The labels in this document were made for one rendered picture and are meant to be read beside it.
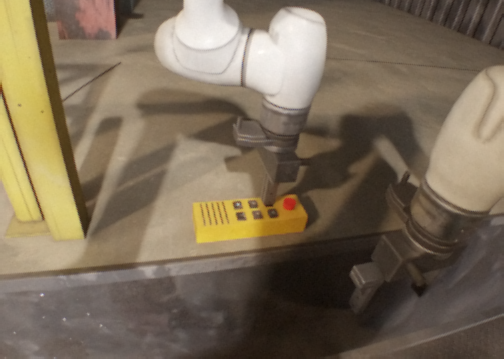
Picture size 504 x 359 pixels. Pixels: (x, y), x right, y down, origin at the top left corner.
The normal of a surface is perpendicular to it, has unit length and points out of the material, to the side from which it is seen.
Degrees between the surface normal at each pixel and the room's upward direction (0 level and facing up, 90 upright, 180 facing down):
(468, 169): 91
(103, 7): 90
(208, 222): 0
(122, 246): 0
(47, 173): 90
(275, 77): 92
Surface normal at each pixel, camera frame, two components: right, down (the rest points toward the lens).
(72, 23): 0.25, 0.59
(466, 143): -0.86, 0.14
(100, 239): 0.12, -0.80
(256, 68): -0.22, 0.51
